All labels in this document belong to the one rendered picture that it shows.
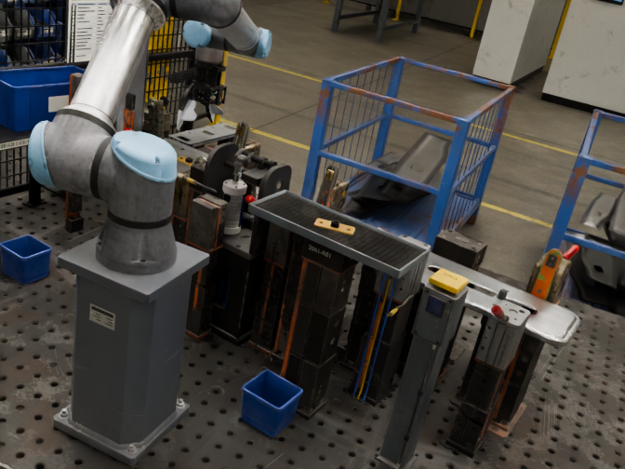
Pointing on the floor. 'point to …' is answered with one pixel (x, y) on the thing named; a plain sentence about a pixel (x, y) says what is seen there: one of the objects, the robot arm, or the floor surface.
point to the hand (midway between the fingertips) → (193, 126)
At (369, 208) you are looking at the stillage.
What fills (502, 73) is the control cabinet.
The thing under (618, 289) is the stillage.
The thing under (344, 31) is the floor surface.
